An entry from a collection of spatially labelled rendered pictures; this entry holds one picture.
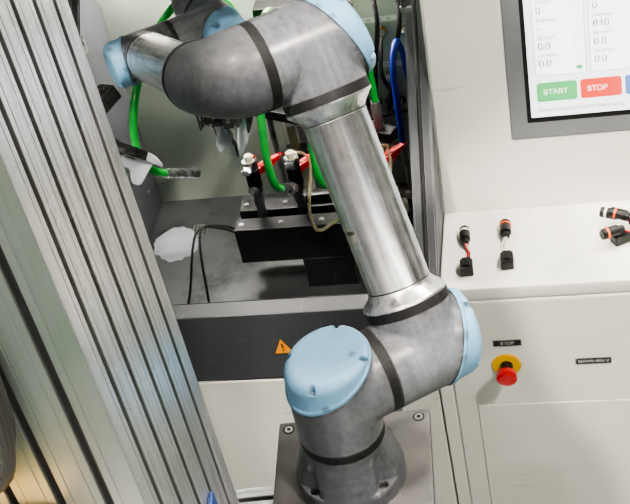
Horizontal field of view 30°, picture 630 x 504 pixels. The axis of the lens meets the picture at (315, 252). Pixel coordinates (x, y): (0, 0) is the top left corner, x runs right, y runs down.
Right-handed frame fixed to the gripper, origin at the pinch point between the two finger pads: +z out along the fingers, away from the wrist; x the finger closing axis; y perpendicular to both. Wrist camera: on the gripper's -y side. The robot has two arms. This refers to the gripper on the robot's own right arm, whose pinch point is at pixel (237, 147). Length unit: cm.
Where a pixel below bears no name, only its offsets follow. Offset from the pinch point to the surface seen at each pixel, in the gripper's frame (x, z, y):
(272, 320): 5.1, 22.7, 21.8
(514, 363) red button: 47, 36, 22
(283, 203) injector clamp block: 3.8, 18.1, -7.0
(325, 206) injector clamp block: 12.2, 18.5, -5.4
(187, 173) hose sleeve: -9.9, 3.2, 2.2
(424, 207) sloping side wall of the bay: 33.2, 9.3, 9.6
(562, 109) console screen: 58, 1, -4
